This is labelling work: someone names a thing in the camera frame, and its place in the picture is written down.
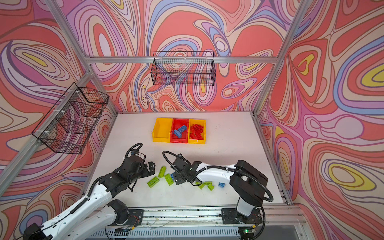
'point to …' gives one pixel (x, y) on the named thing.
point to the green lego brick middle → (169, 179)
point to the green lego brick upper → (162, 172)
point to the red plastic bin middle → (177, 123)
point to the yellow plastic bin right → (197, 121)
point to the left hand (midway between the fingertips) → (151, 165)
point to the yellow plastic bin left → (162, 129)
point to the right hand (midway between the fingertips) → (185, 177)
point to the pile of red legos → (195, 132)
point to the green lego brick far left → (153, 181)
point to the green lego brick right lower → (211, 187)
